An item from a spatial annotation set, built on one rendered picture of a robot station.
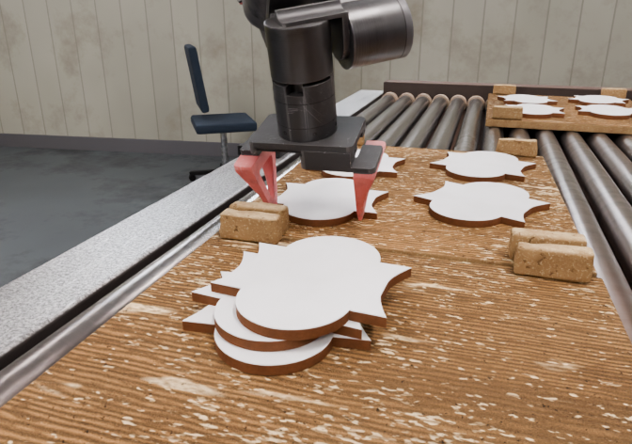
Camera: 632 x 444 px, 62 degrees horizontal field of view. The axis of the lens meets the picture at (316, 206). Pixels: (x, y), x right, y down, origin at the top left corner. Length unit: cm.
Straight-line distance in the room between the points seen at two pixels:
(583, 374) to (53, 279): 43
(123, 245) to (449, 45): 382
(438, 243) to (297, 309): 21
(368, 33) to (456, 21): 378
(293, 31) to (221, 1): 406
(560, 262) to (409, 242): 13
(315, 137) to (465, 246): 17
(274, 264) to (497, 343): 17
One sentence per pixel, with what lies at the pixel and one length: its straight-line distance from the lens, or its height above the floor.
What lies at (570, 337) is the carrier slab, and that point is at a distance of 40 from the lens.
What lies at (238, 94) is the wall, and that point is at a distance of 451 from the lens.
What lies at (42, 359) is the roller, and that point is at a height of 92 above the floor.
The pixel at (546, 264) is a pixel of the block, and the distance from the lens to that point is 47.
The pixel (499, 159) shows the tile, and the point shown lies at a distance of 81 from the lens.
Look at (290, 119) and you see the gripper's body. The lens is 49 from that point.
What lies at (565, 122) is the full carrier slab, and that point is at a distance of 119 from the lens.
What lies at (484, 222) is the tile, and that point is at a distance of 56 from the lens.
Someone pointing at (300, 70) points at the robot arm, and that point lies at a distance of 46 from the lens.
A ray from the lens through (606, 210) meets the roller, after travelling 75.
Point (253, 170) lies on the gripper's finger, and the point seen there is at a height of 100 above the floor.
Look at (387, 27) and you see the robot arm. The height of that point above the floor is 113.
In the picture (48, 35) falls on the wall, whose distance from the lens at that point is 524.
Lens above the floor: 114
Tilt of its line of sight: 20 degrees down
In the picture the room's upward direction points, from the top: straight up
